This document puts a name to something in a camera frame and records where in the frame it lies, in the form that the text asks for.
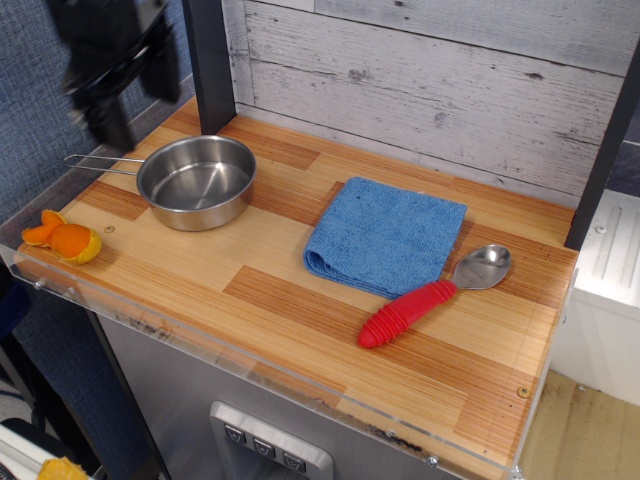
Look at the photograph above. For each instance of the dark vertical post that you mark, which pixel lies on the dark vertical post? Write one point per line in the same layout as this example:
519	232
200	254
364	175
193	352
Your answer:
210	61
604	163

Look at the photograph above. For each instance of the dark right vertical post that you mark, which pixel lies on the dark right vertical post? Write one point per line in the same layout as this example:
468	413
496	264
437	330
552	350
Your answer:
604	163

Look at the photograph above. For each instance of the silver button control panel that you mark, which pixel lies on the silver button control panel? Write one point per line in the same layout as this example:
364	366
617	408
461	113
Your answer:
251	448

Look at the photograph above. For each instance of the stainless steel saucepan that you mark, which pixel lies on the stainless steel saucepan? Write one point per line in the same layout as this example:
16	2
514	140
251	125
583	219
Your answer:
192	184

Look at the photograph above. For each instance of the dark left vertical post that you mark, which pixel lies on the dark left vertical post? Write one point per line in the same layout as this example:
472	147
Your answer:
210	61

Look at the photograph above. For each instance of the stainless steel cabinet front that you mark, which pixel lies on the stainless steel cabinet front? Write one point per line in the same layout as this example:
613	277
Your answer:
174	391

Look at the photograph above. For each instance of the folded blue cloth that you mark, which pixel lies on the folded blue cloth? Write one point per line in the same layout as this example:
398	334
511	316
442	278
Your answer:
383	240

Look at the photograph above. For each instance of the clear acrylic edge guard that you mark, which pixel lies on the clear acrylic edge guard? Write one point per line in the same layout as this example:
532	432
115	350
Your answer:
458	389

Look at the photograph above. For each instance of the white ridged side counter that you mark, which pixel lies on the white ridged side counter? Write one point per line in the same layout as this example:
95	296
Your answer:
597	343

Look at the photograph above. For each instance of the red handled metal spoon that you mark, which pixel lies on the red handled metal spoon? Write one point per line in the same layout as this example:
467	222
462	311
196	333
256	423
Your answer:
481	269

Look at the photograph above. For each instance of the yellow object bottom left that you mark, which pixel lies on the yellow object bottom left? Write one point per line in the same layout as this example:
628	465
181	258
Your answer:
61	469

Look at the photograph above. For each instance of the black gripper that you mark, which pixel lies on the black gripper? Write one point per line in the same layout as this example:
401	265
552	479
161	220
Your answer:
112	43

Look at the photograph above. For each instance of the orange plush fish toy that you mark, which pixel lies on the orange plush fish toy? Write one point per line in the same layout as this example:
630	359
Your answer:
73	243

